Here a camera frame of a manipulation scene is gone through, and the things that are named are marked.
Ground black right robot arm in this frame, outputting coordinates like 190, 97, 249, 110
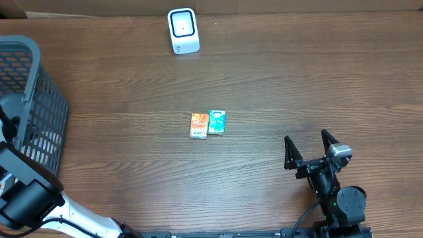
281, 130, 372, 237

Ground teal tissue pack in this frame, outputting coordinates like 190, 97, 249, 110
208, 110, 226, 136

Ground grey plastic mesh basket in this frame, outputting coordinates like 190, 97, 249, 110
1, 35, 69, 177

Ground cardboard backdrop panel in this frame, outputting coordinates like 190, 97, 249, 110
1, 0, 422, 19

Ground white barcode scanner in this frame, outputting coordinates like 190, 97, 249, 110
167, 7, 200, 55

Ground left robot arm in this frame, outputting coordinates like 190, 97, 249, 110
1, 111, 141, 237

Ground orange tissue pack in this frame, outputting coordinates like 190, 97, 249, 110
190, 113, 209, 139

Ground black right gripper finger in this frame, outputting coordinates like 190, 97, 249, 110
284, 136, 303, 170
321, 129, 339, 153

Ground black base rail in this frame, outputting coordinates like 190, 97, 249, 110
138, 226, 373, 238

